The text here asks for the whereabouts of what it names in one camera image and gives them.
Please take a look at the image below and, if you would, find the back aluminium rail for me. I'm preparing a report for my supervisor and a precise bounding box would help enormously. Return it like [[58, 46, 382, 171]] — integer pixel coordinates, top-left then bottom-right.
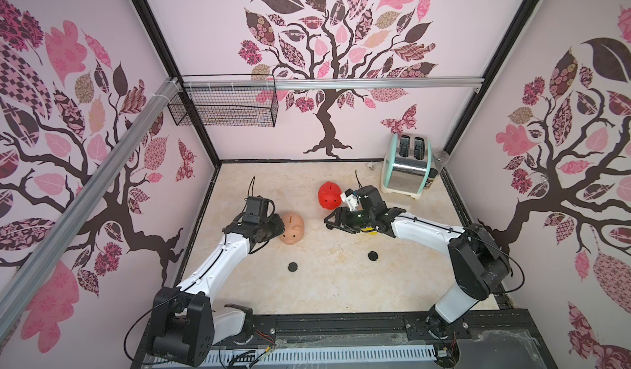
[[183, 77, 484, 91]]

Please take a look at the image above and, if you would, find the glass jar behind toaster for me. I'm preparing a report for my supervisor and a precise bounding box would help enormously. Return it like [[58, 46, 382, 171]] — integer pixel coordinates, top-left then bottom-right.
[[425, 150, 450, 189]]

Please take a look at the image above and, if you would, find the red piggy bank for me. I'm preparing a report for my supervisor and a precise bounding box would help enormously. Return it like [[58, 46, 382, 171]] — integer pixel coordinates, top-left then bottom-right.
[[318, 182, 342, 210]]

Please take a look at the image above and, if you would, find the peach piggy bank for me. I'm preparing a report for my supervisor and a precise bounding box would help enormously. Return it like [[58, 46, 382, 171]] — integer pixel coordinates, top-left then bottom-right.
[[279, 212, 305, 245]]

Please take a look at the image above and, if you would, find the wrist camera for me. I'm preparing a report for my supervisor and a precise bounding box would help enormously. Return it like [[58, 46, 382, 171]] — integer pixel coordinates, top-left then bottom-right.
[[340, 189, 360, 211], [243, 196, 275, 224]]

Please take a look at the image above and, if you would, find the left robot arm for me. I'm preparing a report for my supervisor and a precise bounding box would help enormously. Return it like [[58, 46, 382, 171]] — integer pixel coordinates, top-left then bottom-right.
[[146, 214, 285, 367]]

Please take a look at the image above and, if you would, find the white slotted cable duct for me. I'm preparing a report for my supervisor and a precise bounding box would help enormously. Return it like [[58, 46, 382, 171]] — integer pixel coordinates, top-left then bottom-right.
[[202, 345, 437, 368]]

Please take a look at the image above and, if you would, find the black wire basket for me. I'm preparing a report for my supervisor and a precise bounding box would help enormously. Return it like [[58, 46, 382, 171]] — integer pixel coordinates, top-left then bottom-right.
[[168, 73, 279, 127]]

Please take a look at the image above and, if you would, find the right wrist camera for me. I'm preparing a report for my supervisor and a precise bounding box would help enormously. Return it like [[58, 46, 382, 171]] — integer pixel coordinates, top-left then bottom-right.
[[340, 189, 360, 211]]

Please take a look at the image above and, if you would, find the aluminium rail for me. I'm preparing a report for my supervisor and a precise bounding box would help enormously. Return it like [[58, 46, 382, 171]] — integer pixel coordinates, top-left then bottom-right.
[[1, 78, 179, 340], [183, 77, 484, 91]]

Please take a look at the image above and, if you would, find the left aluminium rail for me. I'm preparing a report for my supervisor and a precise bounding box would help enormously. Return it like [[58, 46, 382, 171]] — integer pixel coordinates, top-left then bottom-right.
[[1, 78, 179, 340]]

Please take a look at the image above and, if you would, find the mint chrome toaster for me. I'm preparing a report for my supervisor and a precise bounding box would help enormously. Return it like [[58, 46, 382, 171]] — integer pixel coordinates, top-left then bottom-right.
[[380, 133, 432, 200]]

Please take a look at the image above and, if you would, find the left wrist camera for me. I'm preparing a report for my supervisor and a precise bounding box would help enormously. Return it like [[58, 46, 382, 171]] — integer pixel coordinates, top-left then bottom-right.
[[243, 196, 275, 224]]

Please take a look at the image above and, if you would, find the black base frame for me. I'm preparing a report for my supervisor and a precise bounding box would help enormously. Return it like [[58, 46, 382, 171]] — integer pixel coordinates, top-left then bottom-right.
[[130, 308, 558, 369]]

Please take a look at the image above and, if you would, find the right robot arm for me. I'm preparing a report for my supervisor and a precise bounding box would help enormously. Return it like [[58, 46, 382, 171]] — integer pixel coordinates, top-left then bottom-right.
[[324, 186, 511, 339]]

